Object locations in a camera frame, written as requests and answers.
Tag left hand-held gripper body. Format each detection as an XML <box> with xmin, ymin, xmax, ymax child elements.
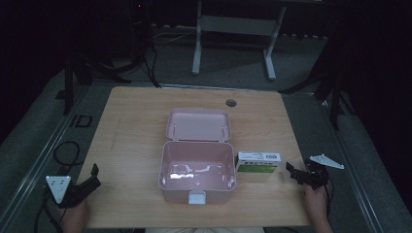
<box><xmin>45</xmin><ymin>175</ymin><xmax>102</xmax><ymax>209</ymax></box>

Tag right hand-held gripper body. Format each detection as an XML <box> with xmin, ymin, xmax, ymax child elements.
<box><xmin>293</xmin><ymin>153</ymin><xmax>345</xmax><ymax>190</ymax></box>

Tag white and green medicine box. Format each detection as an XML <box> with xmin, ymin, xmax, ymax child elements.
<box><xmin>234</xmin><ymin>150</ymin><xmax>282</xmax><ymax>174</ymax></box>

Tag pink plastic storage box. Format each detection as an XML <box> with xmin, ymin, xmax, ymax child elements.
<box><xmin>157</xmin><ymin>107</ymin><xmax>237</xmax><ymax>206</ymax></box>

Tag person's left hand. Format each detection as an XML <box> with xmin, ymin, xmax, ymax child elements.
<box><xmin>57</xmin><ymin>199</ymin><xmax>89</xmax><ymax>233</ymax></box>

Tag person's right hand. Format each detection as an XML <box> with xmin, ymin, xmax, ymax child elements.
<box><xmin>303</xmin><ymin>183</ymin><xmax>332</xmax><ymax>227</ymax></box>

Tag black metal stand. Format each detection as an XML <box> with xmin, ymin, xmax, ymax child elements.
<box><xmin>54</xmin><ymin>38</ymin><xmax>132</xmax><ymax>117</ymax></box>
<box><xmin>278</xmin><ymin>18</ymin><xmax>358</xmax><ymax>131</ymax></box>

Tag black cable on floor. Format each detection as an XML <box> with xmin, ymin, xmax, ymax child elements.
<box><xmin>33</xmin><ymin>140</ymin><xmax>82</xmax><ymax>233</ymax></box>

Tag black floor bracket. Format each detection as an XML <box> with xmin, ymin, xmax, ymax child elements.
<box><xmin>69</xmin><ymin>114</ymin><xmax>93</xmax><ymax>128</ymax></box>

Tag bundle of black cables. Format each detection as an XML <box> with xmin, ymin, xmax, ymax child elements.
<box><xmin>86</xmin><ymin>18</ymin><xmax>163</xmax><ymax>89</ymax></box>

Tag white metal desk frame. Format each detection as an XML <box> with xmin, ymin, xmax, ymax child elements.
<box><xmin>191</xmin><ymin>0</ymin><xmax>288</xmax><ymax>82</ymax></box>

